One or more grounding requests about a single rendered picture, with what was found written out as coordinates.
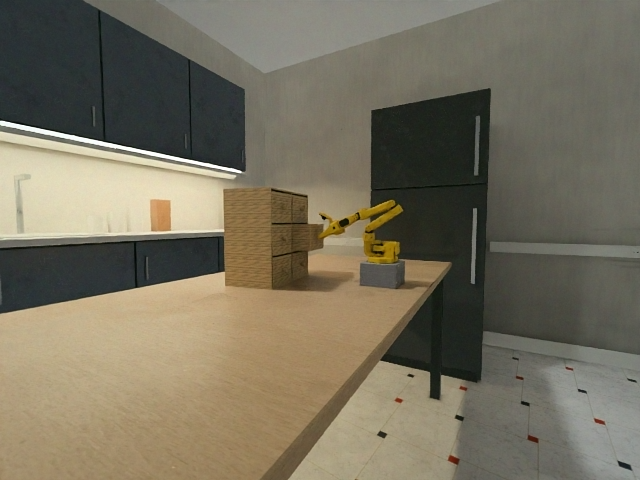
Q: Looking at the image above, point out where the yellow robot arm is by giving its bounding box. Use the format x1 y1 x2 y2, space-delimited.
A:
338 200 403 264

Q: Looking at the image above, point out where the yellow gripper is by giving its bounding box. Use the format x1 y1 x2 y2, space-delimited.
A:
318 213 345 239

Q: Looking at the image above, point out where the wooden drawer front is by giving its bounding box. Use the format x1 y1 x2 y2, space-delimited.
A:
272 254 292 287
292 251 307 279
272 224 291 254
292 195 307 221
272 191 291 221
292 224 324 251

